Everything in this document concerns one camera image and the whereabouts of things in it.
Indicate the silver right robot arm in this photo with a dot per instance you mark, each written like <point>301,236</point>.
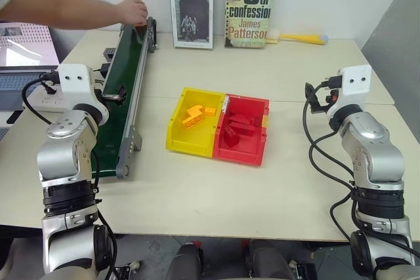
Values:
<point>374,149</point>

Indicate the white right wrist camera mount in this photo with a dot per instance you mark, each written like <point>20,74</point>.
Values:
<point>356,83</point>

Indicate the person's bare forearm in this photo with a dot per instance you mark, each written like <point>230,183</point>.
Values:
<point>55,1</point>

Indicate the person's bare hand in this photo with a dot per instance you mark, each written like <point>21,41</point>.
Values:
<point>133,11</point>

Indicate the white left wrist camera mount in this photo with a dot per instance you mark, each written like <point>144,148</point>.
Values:
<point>75,80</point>

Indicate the black power adapter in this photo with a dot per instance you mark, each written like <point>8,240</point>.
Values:
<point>105,69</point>

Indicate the red plastic bin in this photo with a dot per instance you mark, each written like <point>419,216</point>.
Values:
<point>243,153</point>

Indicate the large yellow building block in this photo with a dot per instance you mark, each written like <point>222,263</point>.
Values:
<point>192,116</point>

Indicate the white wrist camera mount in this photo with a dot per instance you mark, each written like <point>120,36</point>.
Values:
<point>75,80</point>
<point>356,83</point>

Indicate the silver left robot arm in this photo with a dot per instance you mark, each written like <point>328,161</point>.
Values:
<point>67,149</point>

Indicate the yellow plastic bin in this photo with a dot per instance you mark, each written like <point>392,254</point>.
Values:
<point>188,142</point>

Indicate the white Graphic Design book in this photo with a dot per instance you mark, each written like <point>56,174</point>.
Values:
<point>191,9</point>

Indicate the red building block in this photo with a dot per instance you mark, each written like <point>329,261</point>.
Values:
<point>231,137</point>
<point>243,128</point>
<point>241,117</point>

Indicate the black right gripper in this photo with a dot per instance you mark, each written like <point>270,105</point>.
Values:
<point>330,97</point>

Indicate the small yellow building block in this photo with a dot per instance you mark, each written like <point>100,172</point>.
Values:
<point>210,111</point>

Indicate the green belt conveyor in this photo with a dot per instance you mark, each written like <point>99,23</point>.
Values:
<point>121,73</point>

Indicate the dark rounded shape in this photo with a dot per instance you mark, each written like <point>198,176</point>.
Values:
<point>267,262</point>
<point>183,262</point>

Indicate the white power strip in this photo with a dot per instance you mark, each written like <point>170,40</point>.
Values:
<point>41,100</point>

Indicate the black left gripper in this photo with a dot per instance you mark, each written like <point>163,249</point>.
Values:
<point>97,89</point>

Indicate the grey open laptop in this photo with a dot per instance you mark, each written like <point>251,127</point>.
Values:
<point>23,53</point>

